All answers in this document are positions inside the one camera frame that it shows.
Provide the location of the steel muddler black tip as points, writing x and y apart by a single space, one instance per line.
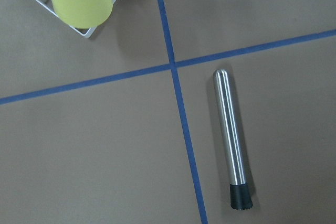
240 198

